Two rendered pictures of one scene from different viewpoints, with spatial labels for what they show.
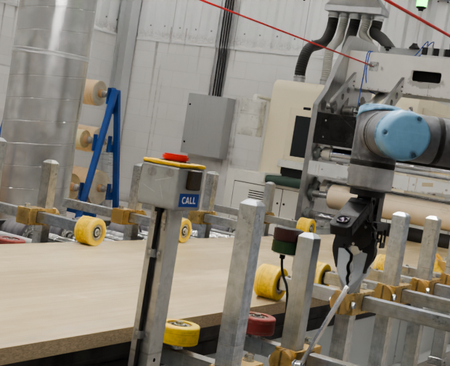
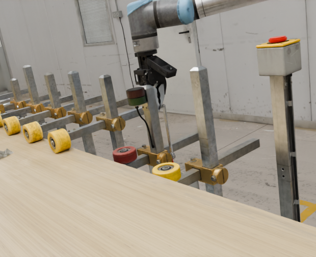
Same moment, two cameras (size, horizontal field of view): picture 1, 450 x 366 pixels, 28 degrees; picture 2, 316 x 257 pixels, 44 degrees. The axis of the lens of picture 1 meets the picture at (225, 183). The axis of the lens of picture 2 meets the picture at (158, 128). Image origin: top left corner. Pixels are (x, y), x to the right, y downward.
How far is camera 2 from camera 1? 1.67 m
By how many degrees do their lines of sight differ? 69
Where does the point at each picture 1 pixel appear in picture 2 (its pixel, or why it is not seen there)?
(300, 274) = (154, 109)
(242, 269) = (209, 108)
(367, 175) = (155, 41)
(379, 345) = (91, 144)
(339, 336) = (120, 142)
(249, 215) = (205, 75)
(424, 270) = (57, 102)
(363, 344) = not seen: hidden behind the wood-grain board
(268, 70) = not seen: outside the picture
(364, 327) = not seen: hidden behind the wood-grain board
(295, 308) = (157, 129)
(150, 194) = (290, 66)
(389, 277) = (82, 108)
